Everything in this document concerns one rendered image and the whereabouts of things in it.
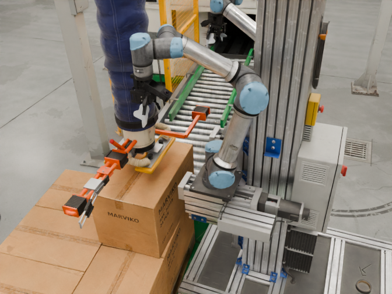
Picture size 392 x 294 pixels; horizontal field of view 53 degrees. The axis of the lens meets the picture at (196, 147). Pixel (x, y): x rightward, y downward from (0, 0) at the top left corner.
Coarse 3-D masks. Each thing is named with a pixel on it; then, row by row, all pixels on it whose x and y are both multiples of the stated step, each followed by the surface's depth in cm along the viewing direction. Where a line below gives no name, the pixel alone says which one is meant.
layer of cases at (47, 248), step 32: (64, 192) 273; (32, 224) 250; (64, 224) 249; (192, 224) 287; (0, 256) 229; (32, 256) 229; (64, 256) 228; (96, 256) 227; (128, 256) 227; (0, 288) 212; (32, 288) 211; (64, 288) 210; (96, 288) 210; (128, 288) 209; (160, 288) 227
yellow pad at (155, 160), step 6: (162, 138) 229; (168, 138) 229; (174, 138) 230; (168, 144) 225; (162, 150) 220; (144, 156) 216; (150, 156) 212; (156, 156) 215; (162, 156) 217; (150, 162) 211; (156, 162) 212; (138, 168) 208; (144, 168) 208; (150, 168) 208
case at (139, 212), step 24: (168, 168) 228; (192, 168) 255; (120, 192) 212; (144, 192) 211; (168, 192) 218; (96, 216) 222; (120, 216) 214; (144, 216) 207; (168, 216) 225; (120, 240) 227; (144, 240) 219; (168, 240) 233
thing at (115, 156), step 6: (114, 150) 199; (120, 150) 198; (108, 156) 196; (114, 156) 196; (120, 156) 196; (126, 156) 196; (114, 162) 193; (120, 162) 193; (126, 162) 198; (120, 168) 194
